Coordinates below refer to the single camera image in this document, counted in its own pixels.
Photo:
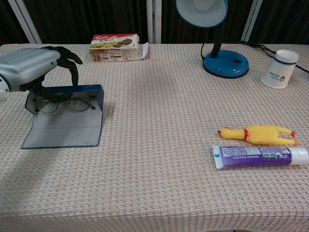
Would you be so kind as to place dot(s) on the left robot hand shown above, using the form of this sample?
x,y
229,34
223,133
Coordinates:
x,y
26,65

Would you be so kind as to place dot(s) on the thin metal eyeglasses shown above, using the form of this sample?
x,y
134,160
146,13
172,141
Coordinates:
x,y
78,104

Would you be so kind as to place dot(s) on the blue glasses case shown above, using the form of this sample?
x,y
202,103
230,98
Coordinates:
x,y
65,130

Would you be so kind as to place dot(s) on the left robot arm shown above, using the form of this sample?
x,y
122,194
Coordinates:
x,y
3,91

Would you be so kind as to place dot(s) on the black pleated curtain panel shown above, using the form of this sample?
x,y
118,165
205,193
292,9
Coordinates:
x,y
169,26
84,17
7,24
285,21

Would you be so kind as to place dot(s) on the cookie box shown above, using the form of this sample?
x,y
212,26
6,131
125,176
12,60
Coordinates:
x,y
113,49

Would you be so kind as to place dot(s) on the beige woven tablecloth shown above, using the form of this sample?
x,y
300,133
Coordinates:
x,y
154,149

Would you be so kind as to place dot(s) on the blue desk lamp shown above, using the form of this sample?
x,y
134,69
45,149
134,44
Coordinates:
x,y
224,65

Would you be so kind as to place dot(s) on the yellow rubber chicken toy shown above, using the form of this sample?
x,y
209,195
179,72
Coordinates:
x,y
260,135

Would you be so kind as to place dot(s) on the purple toothpaste tube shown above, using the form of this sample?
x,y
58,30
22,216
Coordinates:
x,y
253,157

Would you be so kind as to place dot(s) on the white paper cup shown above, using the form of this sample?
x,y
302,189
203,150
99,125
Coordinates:
x,y
277,72

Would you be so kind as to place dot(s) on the white partition frame post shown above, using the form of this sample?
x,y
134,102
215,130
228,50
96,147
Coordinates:
x,y
154,21
251,21
25,21

